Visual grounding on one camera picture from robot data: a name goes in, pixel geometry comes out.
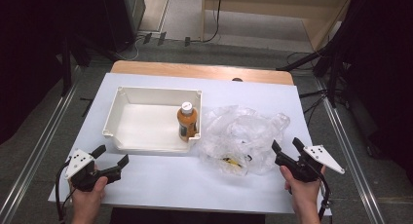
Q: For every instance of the person's left hand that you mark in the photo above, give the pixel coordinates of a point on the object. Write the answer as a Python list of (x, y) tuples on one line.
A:
[(86, 201)]

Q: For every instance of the dark cabinet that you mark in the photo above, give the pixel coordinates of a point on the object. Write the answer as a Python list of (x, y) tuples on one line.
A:
[(125, 16)]

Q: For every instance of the clear printed plastic bag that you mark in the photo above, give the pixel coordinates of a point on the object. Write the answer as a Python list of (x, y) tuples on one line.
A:
[(240, 136)]

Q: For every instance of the small dark round object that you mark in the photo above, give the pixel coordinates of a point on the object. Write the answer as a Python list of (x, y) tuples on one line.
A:
[(237, 79)]

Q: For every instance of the metal floor rail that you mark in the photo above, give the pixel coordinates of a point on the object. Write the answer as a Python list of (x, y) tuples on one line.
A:
[(32, 159), (350, 152)]

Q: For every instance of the light wooden furniture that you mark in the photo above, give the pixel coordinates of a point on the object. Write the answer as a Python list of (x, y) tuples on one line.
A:
[(276, 3)]

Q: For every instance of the white plastic bin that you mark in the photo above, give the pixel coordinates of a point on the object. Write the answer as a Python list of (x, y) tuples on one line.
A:
[(146, 126)]

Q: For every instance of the orange drink bottle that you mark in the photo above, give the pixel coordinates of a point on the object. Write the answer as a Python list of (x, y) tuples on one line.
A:
[(187, 121)]

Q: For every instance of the person's dark clothing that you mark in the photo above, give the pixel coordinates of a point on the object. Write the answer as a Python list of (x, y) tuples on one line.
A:
[(188, 218)]

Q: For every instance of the black curtain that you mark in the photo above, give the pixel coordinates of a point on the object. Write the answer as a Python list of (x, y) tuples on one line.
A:
[(383, 71), (32, 55)]

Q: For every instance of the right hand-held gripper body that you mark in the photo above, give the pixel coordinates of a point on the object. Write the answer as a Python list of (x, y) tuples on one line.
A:
[(321, 156)]

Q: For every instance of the black upright post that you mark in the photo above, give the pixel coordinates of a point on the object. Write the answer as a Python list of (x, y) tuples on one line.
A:
[(66, 68)]

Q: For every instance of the white table mat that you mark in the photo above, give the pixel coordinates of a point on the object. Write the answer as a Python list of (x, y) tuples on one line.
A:
[(181, 181)]

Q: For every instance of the person's right hand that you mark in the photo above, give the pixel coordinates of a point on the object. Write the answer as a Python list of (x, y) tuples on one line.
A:
[(305, 194)]

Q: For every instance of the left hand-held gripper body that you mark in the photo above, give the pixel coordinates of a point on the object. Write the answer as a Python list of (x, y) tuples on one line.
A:
[(79, 162)]

